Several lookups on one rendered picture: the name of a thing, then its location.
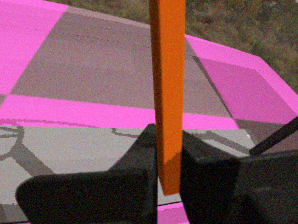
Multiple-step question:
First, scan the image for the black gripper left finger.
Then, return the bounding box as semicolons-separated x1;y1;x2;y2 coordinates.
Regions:
15;123;158;224

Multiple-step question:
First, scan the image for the orange handle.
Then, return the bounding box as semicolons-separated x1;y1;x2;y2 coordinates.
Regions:
149;0;185;196

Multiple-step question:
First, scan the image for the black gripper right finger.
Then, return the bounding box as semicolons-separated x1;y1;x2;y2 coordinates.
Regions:
179;130;298;224

